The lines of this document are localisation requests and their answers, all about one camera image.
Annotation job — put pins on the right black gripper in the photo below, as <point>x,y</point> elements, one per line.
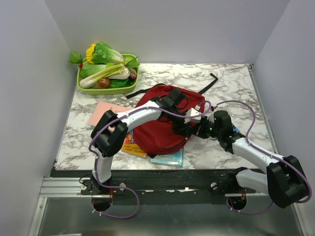
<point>204,120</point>

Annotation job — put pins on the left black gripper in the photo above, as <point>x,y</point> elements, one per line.
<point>182,131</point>

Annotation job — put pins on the red backpack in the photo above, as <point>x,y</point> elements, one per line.
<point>157,137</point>

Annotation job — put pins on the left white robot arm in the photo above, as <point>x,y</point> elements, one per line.
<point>109,134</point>

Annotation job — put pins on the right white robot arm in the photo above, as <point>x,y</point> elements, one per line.
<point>281,178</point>

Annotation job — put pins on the teal blue book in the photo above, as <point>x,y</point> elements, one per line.
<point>173,159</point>

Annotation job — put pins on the blue dinosaur pencil case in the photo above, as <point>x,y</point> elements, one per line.
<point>236,130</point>

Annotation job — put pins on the orange treehouse book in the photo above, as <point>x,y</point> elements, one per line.
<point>131,147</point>

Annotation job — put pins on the white radish toy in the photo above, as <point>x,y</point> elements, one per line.
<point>124,74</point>

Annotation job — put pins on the brown onion toy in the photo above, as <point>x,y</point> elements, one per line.
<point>103,83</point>

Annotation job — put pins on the green plastic tray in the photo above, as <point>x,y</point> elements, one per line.
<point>116,87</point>

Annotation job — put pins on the celery stalk toy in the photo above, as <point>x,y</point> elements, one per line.
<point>91,80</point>

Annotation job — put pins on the green lettuce toy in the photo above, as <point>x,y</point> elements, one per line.
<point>104,54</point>

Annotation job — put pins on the bok choy toy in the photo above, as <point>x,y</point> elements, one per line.
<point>89,69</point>

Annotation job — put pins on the yellow flower toy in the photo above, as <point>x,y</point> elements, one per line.
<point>89,54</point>

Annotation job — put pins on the green leafy sprig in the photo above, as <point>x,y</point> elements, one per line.
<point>75,57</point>

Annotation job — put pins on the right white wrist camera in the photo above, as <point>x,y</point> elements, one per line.
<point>211,117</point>

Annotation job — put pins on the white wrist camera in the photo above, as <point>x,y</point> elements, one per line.
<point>211,117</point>
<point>192,115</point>

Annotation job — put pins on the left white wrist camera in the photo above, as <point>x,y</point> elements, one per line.
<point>192,115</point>

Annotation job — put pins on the black mounting base plate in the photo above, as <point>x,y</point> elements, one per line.
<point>128,198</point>

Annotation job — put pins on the aluminium rail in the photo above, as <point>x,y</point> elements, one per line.
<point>61,188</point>

